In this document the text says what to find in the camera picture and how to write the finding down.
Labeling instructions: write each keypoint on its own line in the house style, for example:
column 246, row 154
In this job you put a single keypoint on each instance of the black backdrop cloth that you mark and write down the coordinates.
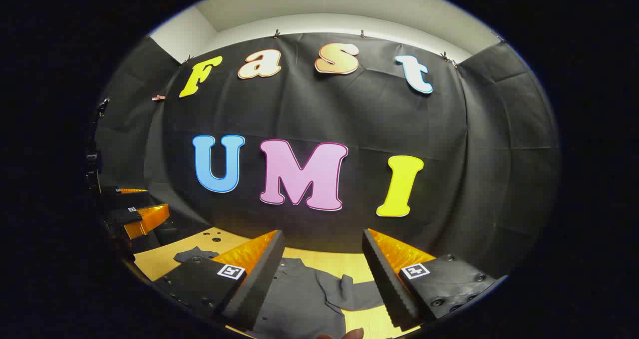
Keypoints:
column 369, row 114

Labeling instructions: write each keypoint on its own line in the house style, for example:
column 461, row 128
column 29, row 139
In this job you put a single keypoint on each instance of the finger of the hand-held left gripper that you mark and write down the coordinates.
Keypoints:
column 120, row 216
column 125, row 199

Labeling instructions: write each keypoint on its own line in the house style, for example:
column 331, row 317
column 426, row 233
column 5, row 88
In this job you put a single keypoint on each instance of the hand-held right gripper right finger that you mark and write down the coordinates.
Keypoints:
column 387, row 284

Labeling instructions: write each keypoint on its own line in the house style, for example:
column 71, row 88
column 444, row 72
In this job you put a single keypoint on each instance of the grey collared shirt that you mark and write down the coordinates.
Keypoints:
column 299, row 299

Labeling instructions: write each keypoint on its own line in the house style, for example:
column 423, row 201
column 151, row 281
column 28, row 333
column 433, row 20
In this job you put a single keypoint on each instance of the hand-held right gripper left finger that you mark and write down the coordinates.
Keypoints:
column 259, row 279

